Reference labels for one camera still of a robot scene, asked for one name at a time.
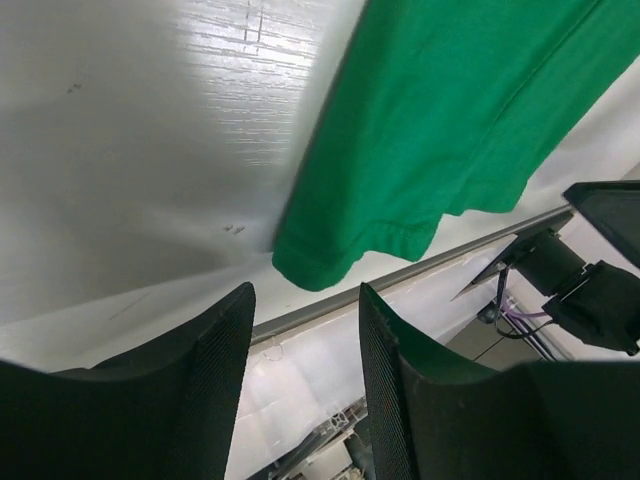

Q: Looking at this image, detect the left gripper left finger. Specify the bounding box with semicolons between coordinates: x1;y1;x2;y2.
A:
1;283;256;479

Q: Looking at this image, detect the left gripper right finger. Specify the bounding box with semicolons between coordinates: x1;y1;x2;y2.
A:
358;284;639;479

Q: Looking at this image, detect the green t shirt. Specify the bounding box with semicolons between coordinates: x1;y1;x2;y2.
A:
272;1;639;292

